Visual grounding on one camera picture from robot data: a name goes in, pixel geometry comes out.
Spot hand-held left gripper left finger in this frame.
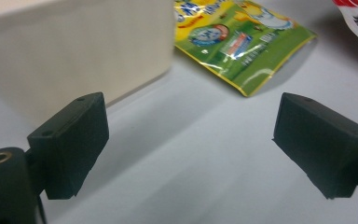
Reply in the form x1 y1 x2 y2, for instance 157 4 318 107
27 91 110 201

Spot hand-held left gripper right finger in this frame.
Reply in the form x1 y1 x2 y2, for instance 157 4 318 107
272 91 358 200

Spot white plastic box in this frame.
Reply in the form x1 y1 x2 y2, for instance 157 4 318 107
0 0 175 125

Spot yellow green snack packet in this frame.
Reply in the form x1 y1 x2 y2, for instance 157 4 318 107
173 0 318 98

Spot white table sheet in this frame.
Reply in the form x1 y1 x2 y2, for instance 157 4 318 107
0 0 358 224

